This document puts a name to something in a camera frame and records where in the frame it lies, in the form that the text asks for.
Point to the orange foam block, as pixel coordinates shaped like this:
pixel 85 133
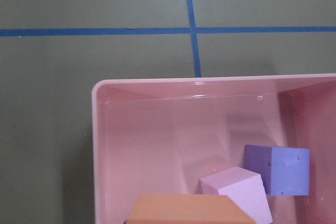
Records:
pixel 186 208

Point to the pink foam block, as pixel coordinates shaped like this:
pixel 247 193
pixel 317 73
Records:
pixel 242 186

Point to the purple foam block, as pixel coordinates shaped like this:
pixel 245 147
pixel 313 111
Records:
pixel 285 171

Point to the pink plastic bin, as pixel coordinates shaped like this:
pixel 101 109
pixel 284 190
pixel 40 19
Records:
pixel 163 135

